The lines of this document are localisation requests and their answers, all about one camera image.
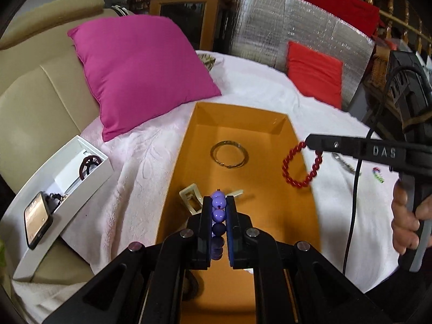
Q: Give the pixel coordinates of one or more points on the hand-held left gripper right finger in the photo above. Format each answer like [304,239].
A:
[230,229]

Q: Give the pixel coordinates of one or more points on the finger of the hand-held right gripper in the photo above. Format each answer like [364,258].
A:
[337,145]

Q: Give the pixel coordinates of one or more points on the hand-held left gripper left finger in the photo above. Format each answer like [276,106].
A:
[202,216]

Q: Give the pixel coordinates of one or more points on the beige hair claw clip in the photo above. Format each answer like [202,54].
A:
[187,197]

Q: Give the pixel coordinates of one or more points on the orange cardboard box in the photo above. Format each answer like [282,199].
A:
[256,182]

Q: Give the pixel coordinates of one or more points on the grey metal bangle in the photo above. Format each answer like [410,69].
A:
[222,164]

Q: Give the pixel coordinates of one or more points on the person's right hand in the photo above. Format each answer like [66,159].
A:
[401,222]

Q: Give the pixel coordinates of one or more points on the wicker basket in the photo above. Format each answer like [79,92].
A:
[379,74]

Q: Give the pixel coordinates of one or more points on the red pillow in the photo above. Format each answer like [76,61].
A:
[314,74]

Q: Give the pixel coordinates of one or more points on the white embossed towel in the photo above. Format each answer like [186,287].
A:
[135,175]

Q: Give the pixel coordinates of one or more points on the brown round ornament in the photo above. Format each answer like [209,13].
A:
[82,167]

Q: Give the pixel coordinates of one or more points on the red blanket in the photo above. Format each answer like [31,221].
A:
[337,3]

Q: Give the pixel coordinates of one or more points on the silver foil insulation mat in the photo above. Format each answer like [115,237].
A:
[270,23]

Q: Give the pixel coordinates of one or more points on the white cardboard box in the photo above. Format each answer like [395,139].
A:
[81,145]

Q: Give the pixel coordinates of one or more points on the patterned brown cloth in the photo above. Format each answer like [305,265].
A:
[207,62]

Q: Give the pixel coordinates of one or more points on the pink pillow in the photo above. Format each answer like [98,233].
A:
[141,74]

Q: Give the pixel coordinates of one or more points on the black smartphone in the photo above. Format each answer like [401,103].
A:
[35,221]

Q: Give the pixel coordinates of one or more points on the beige sofa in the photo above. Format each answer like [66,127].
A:
[33,91]

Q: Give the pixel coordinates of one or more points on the wooden cabinet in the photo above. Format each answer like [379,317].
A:
[158,10]

